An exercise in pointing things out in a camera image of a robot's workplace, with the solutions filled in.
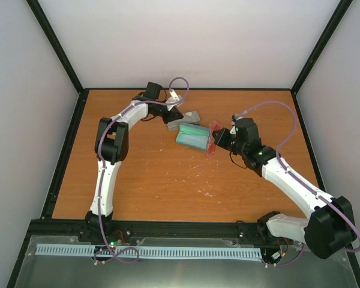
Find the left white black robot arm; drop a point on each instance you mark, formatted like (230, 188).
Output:
(112, 144)

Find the left black frame post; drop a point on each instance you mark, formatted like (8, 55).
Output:
(47, 29)

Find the black frame post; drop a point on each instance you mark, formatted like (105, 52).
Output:
(331, 26)
(47, 29)

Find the grey green-lined glasses case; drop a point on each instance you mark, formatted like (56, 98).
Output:
(191, 117)

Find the blue-grey glasses case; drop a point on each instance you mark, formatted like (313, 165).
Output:
(192, 129)

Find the right black frame post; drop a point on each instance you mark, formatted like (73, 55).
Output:
(331, 26)

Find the blue cleaning cloth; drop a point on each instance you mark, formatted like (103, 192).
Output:
(194, 141)

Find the red transparent glasses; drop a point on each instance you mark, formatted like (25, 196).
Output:
(210, 145)

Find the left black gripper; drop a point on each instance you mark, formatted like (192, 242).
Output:
(172, 116)

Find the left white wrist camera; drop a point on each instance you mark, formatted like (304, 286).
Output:
(173, 100)

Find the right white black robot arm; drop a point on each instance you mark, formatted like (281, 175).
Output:
(328, 225)

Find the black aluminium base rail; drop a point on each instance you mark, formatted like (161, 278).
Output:
(131, 231)

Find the light blue slotted cable duct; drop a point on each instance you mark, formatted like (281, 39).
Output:
(144, 252)

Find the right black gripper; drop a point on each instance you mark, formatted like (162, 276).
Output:
(221, 141)

